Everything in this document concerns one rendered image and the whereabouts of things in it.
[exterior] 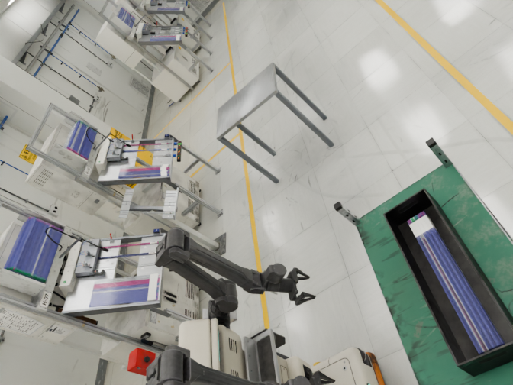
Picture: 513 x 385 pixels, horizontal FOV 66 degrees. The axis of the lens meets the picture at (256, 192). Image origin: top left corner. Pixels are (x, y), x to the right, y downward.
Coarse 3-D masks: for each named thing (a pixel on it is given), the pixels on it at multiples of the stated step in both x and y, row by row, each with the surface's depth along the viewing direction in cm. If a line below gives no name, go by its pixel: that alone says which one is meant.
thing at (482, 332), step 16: (416, 224) 143; (432, 224) 140; (432, 240) 135; (432, 256) 133; (448, 256) 129; (448, 272) 126; (448, 288) 124; (464, 288) 120; (464, 304) 118; (480, 304) 116; (464, 320) 116; (480, 320) 113; (480, 336) 111; (496, 336) 108; (480, 352) 109
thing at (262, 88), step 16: (272, 64) 345; (256, 80) 350; (272, 80) 329; (288, 80) 356; (240, 96) 357; (256, 96) 334; (272, 96) 320; (304, 96) 369; (224, 112) 365; (240, 112) 341; (320, 112) 382; (224, 128) 347; (240, 128) 393; (224, 144) 355; (272, 176) 386
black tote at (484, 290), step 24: (384, 216) 146; (408, 216) 149; (432, 216) 144; (408, 240) 146; (456, 240) 123; (408, 264) 130; (432, 288) 131; (480, 288) 120; (432, 312) 117; (456, 312) 122; (504, 312) 104; (456, 336) 118; (504, 336) 110; (456, 360) 106; (480, 360) 104; (504, 360) 106
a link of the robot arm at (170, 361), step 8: (168, 352) 102; (176, 352) 103; (160, 360) 104; (168, 360) 101; (176, 360) 101; (152, 368) 104; (160, 368) 101; (168, 368) 99; (176, 368) 100; (152, 376) 104; (160, 376) 99; (168, 376) 98; (176, 376) 98; (152, 384) 101; (160, 384) 99
